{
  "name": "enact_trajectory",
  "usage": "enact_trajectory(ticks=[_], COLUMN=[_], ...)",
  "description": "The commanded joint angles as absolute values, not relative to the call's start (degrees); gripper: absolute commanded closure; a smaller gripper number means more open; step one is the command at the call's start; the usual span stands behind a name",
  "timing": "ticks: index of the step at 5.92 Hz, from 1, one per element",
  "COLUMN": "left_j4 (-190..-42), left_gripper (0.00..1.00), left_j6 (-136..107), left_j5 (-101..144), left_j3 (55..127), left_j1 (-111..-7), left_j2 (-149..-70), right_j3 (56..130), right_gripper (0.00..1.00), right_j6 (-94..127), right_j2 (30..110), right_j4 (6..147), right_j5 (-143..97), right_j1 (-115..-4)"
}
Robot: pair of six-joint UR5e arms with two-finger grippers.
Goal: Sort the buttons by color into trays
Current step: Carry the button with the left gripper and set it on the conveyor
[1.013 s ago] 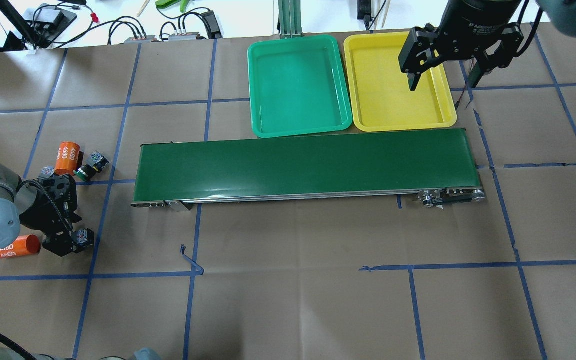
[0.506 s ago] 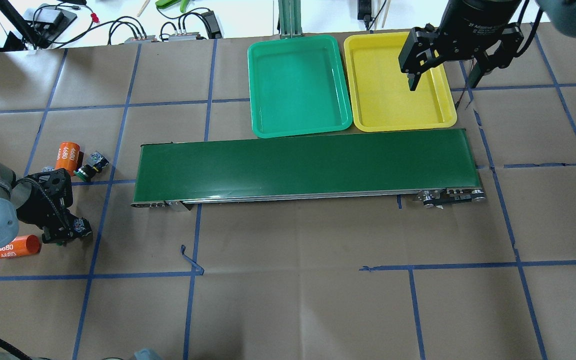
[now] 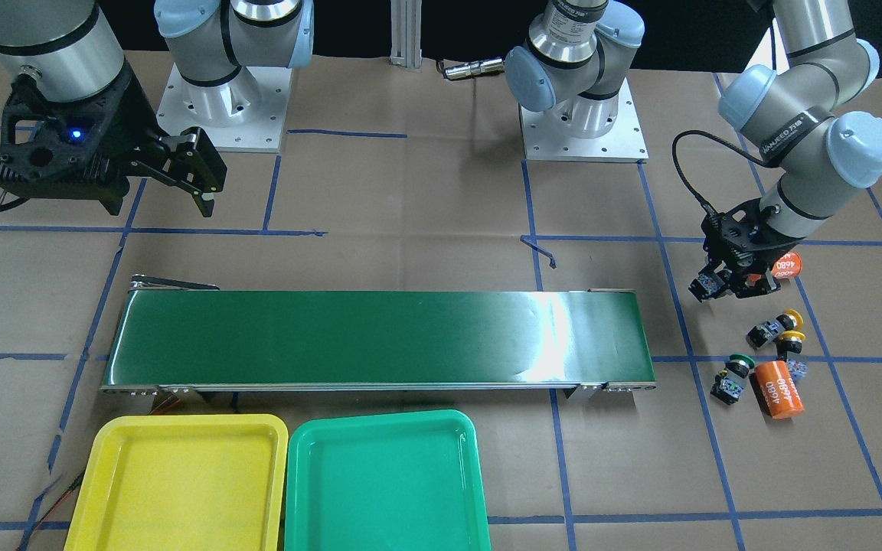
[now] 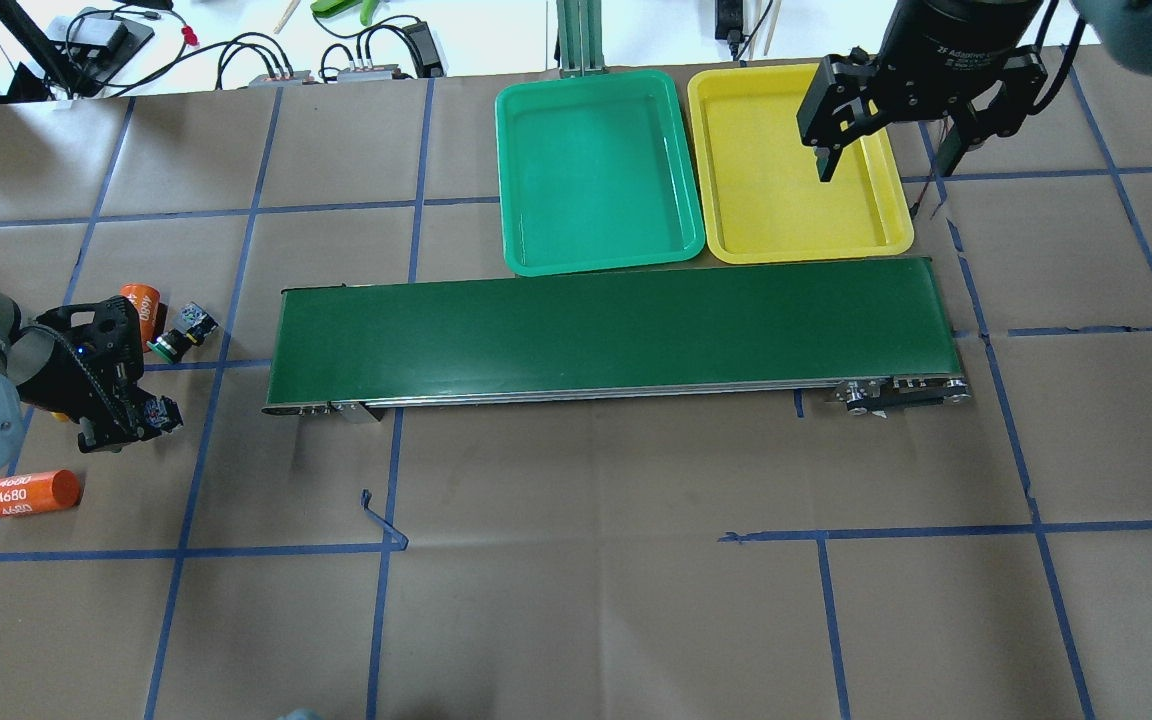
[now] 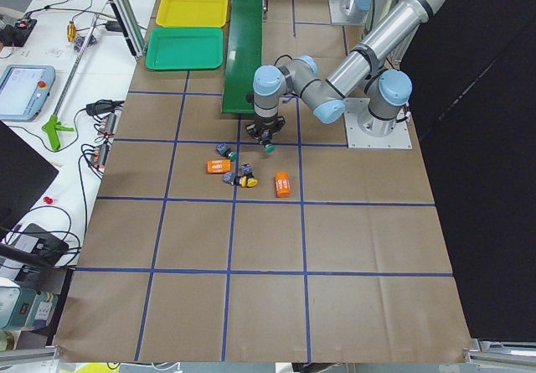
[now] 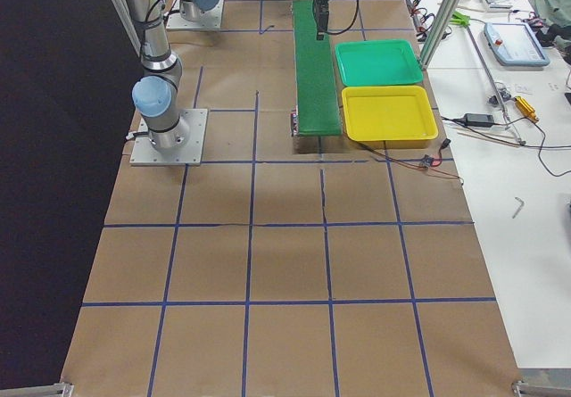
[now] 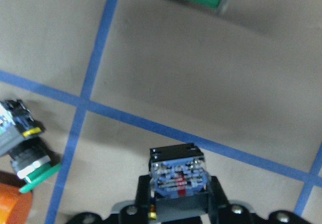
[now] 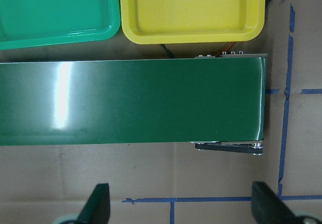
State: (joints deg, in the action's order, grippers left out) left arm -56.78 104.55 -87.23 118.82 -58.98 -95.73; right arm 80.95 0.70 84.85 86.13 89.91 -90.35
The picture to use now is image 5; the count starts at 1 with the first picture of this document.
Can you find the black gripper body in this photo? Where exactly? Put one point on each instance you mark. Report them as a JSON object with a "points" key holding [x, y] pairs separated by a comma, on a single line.
{"points": [[266, 124]]}

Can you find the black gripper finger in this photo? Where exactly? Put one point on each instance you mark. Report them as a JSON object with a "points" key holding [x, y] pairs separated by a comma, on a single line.
{"points": [[253, 132], [279, 124]]}

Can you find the orange cylinder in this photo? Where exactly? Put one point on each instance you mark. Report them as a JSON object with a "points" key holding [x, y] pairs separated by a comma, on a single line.
{"points": [[219, 166], [282, 184]]}

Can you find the yellow push button rear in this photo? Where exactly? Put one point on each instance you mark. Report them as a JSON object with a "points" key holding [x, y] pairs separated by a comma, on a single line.
{"points": [[247, 170]]}

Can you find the yellow push button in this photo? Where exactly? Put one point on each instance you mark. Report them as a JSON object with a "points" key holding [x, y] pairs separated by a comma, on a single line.
{"points": [[247, 170], [240, 180]]}

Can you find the yellow push button front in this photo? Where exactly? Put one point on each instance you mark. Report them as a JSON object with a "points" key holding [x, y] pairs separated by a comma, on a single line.
{"points": [[240, 180]]}

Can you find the green conveyor belt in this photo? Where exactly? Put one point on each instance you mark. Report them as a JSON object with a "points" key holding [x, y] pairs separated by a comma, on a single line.
{"points": [[244, 54]]}

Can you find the green plastic tray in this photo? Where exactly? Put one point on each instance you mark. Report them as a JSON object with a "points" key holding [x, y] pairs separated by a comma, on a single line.
{"points": [[185, 49]]}

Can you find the yellow plastic tray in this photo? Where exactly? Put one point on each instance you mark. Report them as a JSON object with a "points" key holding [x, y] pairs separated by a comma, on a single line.
{"points": [[192, 13]]}

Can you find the black power adapter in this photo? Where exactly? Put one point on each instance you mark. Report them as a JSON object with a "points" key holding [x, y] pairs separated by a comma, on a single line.
{"points": [[113, 26]]}

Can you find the gold resistor block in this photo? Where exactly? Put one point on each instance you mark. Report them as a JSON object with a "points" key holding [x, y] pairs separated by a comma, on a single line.
{"points": [[71, 31]]}

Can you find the blue teach pendant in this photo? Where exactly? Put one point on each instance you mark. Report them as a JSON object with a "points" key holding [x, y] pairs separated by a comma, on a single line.
{"points": [[24, 90]]}

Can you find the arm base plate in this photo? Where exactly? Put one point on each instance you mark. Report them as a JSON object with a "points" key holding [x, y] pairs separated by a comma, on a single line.
{"points": [[365, 131], [336, 15]]}

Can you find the green handled reach grabber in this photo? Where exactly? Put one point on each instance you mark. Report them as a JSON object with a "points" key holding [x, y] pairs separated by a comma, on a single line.
{"points": [[53, 125]]}

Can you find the aluminium frame post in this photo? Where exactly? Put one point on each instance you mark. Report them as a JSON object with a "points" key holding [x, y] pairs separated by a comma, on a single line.
{"points": [[129, 26]]}

